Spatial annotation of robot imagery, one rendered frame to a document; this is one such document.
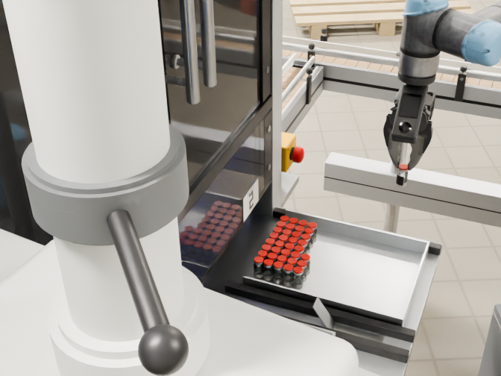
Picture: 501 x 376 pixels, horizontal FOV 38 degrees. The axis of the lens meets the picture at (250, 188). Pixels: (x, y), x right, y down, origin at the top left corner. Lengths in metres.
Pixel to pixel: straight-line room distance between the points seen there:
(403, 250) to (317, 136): 2.19
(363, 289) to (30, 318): 1.12
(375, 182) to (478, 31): 1.34
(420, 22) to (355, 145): 2.44
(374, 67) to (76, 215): 2.06
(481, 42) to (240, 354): 0.92
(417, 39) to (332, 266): 0.54
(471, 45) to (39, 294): 0.94
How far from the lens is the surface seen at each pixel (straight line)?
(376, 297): 1.56
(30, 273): 0.56
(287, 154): 1.75
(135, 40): 0.34
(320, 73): 2.35
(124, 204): 0.36
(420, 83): 1.41
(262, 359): 0.47
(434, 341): 2.74
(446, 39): 1.33
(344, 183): 2.61
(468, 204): 2.54
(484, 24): 1.31
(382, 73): 2.34
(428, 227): 3.24
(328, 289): 1.56
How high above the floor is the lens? 1.93
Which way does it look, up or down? 34 degrees down
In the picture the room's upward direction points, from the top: 1 degrees counter-clockwise
